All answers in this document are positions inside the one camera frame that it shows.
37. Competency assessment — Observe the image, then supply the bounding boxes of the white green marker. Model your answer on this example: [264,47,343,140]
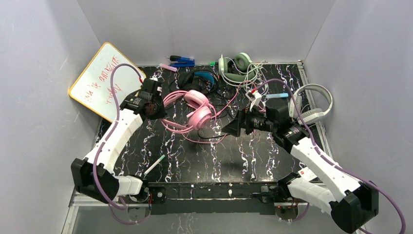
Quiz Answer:
[143,155,165,177]

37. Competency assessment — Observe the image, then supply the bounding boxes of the white headphones with cable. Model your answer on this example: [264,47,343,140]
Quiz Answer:
[288,84,334,125]

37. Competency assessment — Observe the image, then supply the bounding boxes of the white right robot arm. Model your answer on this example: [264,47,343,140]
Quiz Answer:
[222,90,379,234]

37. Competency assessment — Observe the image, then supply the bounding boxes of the black blue headphones with cable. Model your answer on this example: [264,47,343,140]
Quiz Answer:
[177,69,235,101]

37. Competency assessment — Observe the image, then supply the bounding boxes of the blue black marker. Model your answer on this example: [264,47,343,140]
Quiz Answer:
[169,55,195,68]

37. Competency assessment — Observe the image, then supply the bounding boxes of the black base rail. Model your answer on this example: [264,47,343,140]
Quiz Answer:
[69,180,356,217]

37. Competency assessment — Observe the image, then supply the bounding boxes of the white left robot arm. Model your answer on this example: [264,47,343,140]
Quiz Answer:
[71,78,166,205]

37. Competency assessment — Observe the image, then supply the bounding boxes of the yellow framed whiteboard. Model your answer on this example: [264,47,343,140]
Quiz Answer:
[69,42,146,122]

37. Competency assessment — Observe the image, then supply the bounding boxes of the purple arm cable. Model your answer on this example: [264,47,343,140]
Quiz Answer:
[92,63,144,226]
[253,78,407,234]

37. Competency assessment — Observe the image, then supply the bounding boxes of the pink marker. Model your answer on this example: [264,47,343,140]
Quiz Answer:
[159,63,178,72]

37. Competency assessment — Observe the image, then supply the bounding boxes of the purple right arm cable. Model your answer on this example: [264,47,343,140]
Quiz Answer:
[253,78,407,234]

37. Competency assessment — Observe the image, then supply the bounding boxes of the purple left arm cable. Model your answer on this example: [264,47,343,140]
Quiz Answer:
[92,63,144,226]

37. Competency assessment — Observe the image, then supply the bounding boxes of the pink headphones with cable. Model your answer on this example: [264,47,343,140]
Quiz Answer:
[161,81,257,144]

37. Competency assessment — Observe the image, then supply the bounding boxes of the light blue marker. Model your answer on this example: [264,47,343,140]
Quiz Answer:
[265,93,289,99]

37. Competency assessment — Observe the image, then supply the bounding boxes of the green headphones with cable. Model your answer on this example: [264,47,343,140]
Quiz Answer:
[218,52,268,90]

